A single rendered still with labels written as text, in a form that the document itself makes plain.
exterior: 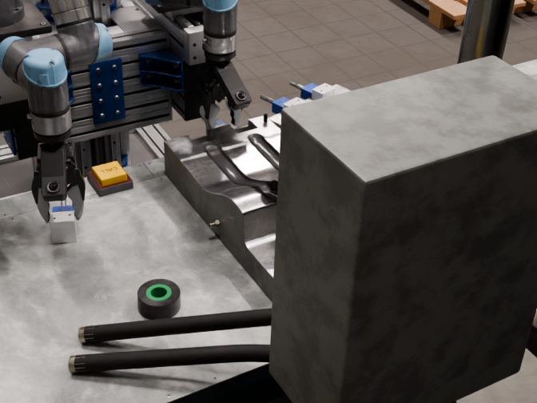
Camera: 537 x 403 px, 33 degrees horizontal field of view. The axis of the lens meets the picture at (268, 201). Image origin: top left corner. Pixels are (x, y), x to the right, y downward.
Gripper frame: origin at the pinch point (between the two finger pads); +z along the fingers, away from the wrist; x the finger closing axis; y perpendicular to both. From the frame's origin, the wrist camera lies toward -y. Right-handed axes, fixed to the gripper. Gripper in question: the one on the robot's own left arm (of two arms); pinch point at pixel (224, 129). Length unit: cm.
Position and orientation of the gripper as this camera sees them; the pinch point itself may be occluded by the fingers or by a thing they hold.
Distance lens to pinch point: 213.9
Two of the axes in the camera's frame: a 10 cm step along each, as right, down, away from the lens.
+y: -5.3, -5.0, 6.8
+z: -0.3, 8.2, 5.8
